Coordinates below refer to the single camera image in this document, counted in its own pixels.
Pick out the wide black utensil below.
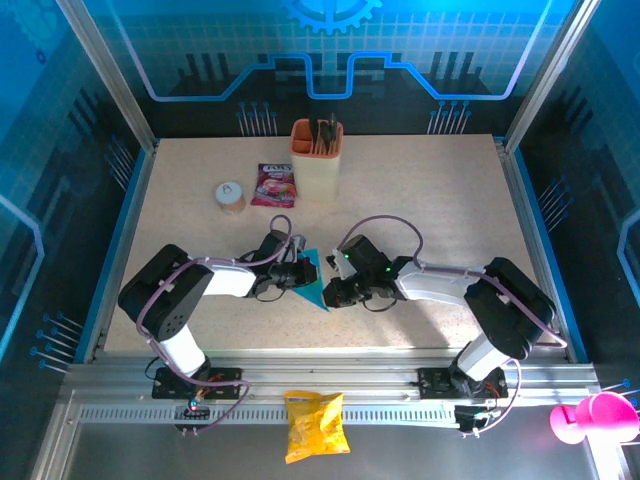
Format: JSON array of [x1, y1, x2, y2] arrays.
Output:
[[320, 112, 340, 146]]

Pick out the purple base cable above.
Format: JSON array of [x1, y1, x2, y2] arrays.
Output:
[[459, 357, 524, 439], [172, 377, 251, 439]]

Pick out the grey slotted cable duct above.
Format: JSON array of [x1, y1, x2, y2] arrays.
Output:
[[79, 403, 459, 425]]

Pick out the purple snack pouch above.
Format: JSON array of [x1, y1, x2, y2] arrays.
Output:
[[249, 162, 299, 209]]

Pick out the cream utensil holder orange rim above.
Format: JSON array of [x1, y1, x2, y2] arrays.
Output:
[[290, 118, 345, 204]]

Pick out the small black controller board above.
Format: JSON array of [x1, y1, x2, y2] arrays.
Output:
[[453, 403, 501, 436], [173, 397, 211, 436]]

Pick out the aluminium frame post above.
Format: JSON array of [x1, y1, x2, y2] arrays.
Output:
[[503, 0, 602, 154], [53, 0, 160, 154]]

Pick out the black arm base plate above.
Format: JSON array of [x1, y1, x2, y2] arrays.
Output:
[[151, 367, 244, 400], [417, 367, 509, 400]]

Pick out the aluminium side rail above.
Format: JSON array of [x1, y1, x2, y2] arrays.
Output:
[[492, 137, 589, 364], [74, 139, 161, 364]]

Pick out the small pull-tab can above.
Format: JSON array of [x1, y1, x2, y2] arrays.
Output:
[[214, 180, 247, 216]]

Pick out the aluminium table edge rail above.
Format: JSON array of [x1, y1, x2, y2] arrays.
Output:
[[64, 348, 601, 402]]

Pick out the pink plastic object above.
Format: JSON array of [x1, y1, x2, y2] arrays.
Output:
[[548, 391, 640, 446]]

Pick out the yellow chip bag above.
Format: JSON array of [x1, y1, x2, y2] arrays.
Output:
[[283, 389, 351, 465]]

